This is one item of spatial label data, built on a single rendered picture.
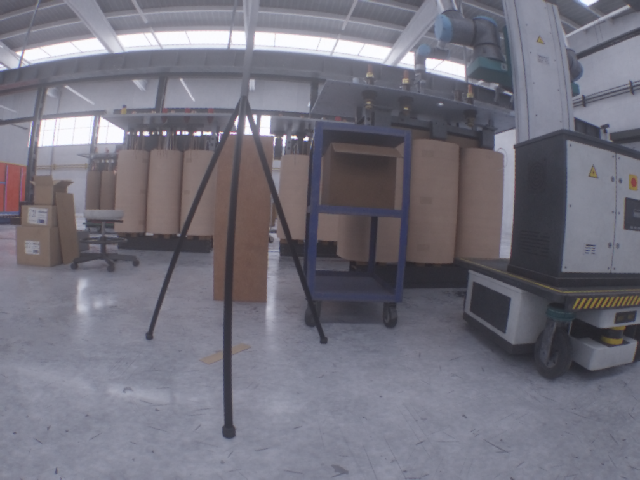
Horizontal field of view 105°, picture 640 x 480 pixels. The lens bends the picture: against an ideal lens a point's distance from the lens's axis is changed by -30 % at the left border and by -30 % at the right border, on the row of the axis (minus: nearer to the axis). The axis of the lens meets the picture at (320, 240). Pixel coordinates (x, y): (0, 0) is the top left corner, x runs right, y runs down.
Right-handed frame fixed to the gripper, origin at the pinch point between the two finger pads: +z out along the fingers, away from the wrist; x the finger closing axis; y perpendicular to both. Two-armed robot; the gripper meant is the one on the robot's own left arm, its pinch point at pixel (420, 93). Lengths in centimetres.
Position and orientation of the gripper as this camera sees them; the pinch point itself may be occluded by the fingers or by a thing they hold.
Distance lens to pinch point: 266.2
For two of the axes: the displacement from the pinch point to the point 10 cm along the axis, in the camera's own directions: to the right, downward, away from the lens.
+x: 1.6, 0.8, -9.8
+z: -0.5, 10.0, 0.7
